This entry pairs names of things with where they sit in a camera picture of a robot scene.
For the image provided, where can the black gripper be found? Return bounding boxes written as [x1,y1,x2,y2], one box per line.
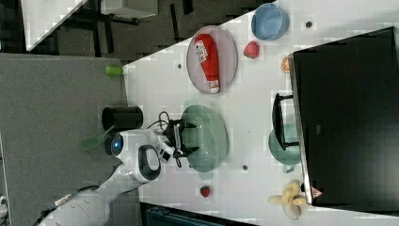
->
[164,120,199,158]

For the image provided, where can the green plastic strainer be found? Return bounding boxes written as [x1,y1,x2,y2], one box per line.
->
[182,99,229,180]

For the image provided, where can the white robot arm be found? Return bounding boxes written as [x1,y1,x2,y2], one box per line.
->
[34,120,196,226]

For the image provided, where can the small red strawberry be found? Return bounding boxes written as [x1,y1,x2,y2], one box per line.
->
[200,186,211,198]

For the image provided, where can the black cylinder holder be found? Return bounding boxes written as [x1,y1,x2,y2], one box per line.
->
[102,106,143,132]

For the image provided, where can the small black cylinder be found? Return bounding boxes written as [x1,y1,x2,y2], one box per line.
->
[104,137,113,155]

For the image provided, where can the green spatula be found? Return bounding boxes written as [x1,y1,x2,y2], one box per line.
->
[80,126,113,151]

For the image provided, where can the red ketchup bottle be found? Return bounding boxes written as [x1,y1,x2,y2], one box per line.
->
[195,34,220,94]

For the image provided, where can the grey round plate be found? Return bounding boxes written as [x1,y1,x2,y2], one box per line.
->
[186,25,238,95]

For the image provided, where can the green marker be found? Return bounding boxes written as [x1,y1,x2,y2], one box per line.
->
[105,66,128,76]

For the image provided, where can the green mug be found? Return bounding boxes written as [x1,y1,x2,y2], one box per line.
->
[268,124,301,173]

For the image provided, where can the large red strawberry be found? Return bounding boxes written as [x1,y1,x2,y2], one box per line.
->
[243,40,260,59]

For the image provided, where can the peeled banana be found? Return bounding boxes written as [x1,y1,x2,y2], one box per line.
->
[268,180,307,220]

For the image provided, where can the orange slice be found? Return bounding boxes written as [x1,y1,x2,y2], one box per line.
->
[280,56,290,73]

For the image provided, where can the blue bowl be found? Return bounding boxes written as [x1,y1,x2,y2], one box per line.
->
[251,3,290,40]

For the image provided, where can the black toaster oven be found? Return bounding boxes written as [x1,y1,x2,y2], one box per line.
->
[289,27,399,216]

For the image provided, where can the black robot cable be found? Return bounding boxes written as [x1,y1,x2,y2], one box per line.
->
[147,110,172,131]

